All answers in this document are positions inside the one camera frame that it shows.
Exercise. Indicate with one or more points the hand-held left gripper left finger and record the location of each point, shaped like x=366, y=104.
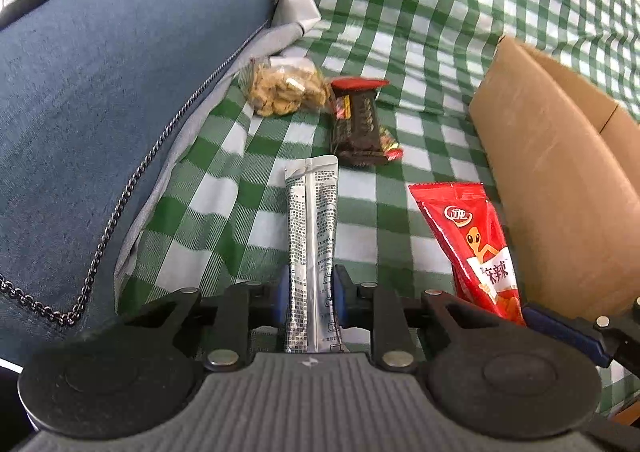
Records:
x=282, y=294

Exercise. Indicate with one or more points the red foil packet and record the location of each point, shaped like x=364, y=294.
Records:
x=360, y=83

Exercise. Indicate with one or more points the cardboard box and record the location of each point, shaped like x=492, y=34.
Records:
x=540, y=156

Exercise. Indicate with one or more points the green checkered cloth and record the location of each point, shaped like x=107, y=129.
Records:
x=400, y=6

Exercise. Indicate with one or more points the silver stick packet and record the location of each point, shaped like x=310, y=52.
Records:
x=312, y=232

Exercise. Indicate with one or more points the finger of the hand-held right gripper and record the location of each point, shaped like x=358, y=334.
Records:
x=565, y=332

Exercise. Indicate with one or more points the gold red candy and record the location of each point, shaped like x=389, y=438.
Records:
x=392, y=146

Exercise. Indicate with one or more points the dark wafer packet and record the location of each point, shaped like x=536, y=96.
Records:
x=360, y=126

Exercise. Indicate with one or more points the red spicy snack packet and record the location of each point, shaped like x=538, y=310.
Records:
x=470, y=242

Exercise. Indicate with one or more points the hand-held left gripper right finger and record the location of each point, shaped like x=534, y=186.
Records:
x=342, y=294

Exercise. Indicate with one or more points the clear biscuit bag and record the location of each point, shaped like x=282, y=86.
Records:
x=280, y=91

